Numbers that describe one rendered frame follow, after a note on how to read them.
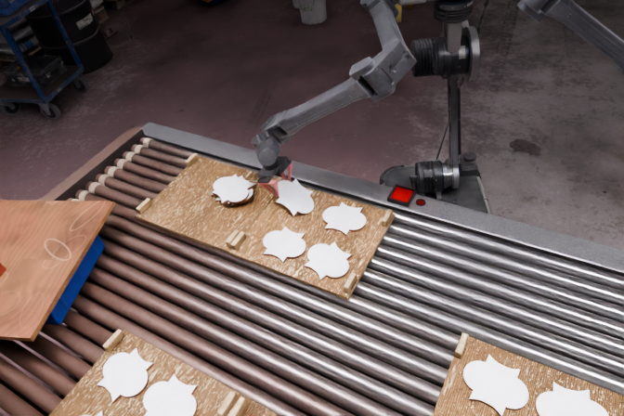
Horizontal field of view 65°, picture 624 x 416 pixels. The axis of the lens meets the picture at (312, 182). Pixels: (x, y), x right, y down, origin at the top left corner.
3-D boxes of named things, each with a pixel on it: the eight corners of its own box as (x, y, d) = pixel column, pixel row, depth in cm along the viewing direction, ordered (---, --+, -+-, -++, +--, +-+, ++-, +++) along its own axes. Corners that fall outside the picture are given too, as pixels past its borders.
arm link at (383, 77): (425, 70, 122) (403, 41, 117) (382, 101, 128) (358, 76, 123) (396, 6, 156) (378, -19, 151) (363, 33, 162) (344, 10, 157)
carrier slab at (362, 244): (287, 184, 174) (287, 181, 173) (395, 215, 157) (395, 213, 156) (230, 255, 153) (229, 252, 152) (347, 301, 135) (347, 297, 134)
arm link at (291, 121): (396, 80, 129) (372, 52, 124) (394, 95, 126) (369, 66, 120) (287, 135, 157) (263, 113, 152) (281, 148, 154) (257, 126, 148)
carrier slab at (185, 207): (199, 159, 192) (197, 155, 191) (286, 184, 175) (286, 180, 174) (136, 219, 171) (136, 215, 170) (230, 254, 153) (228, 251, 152)
